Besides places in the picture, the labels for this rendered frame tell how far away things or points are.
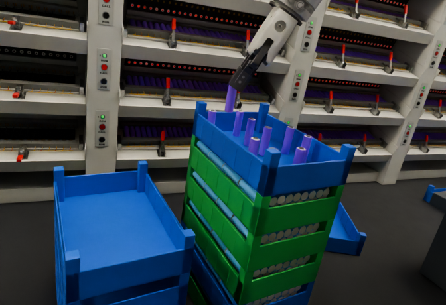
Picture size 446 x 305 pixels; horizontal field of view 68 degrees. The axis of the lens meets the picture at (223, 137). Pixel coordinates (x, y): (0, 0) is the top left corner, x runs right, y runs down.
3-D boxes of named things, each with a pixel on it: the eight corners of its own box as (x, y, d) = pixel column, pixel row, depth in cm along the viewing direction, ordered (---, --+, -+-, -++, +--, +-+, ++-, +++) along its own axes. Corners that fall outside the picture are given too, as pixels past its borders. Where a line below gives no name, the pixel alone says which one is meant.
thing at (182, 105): (276, 121, 132) (289, 92, 124) (117, 117, 108) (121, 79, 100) (257, 94, 147) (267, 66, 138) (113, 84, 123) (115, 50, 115)
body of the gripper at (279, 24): (310, 19, 59) (273, 71, 62) (299, 19, 69) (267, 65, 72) (277, -6, 58) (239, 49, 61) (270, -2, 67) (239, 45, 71)
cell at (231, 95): (234, 112, 70) (239, 82, 68) (227, 112, 69) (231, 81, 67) (229, 109, 72) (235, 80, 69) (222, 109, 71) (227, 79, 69)
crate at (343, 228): (360, 256, 110) (367, 236, 108) (300, 247, 110) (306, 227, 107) (334, 207, 139) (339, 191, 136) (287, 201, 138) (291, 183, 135)
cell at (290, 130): (290, 154, 75) (297, 127, 73) (284, 154, 74) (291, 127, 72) (285, 151, 76) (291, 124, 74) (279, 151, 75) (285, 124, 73)
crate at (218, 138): (346, 184, 65) (357, 147, 62) (261, 197, 55) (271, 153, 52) (260, 130, 89) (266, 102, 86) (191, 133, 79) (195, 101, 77)
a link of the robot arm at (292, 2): (319, 10, 59) (308, 25, 60) (308, 11, 67) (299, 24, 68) (281, -19, 58) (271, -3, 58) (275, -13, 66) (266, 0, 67)
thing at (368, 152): (387, 161, 166) (403, 140, 158) (285, 164, 142) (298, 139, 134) (363, 136, 181) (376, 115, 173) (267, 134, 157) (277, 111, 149)
